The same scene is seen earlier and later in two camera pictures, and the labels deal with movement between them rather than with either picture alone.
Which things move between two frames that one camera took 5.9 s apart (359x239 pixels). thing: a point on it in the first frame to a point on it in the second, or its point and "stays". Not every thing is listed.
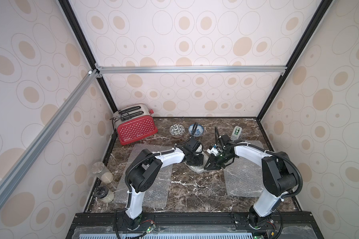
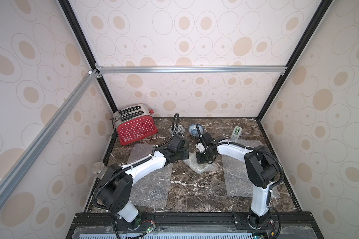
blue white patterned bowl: [199, 130] stays
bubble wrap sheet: [159, 196] stays
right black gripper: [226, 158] to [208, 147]
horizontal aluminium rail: [189, 69] stays
